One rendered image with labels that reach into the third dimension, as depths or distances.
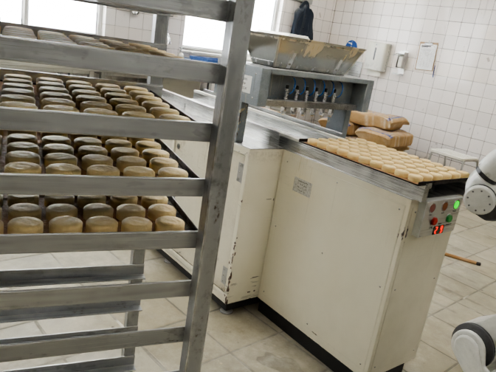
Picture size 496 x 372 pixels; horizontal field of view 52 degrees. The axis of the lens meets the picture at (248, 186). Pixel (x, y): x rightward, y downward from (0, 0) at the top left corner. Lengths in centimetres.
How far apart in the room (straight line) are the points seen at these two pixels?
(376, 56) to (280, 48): 449
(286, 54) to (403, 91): 438
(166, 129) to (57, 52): 18
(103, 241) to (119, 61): 27
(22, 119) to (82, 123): 8
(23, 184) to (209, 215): 27
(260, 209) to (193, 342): 146
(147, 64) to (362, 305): 152
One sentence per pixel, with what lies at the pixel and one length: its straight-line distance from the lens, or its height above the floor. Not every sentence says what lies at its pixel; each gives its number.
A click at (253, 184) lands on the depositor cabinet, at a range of 223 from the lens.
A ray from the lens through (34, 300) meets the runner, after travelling 84.
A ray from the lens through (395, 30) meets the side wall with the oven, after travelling 670.
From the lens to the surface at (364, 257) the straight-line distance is 201.
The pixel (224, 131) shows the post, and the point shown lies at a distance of 76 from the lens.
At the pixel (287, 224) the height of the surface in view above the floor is 52.
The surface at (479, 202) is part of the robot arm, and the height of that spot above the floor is 98.
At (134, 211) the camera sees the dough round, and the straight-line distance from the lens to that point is 90.
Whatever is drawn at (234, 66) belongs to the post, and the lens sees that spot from 75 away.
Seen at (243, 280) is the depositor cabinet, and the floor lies 20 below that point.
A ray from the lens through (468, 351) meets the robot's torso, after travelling 182.
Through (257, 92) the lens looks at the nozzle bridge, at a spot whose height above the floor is 108.
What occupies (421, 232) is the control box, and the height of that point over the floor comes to 72.
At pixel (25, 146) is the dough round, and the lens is 92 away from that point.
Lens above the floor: 129
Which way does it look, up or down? 16 degrees down
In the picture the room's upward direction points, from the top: 9 degrees clockwise
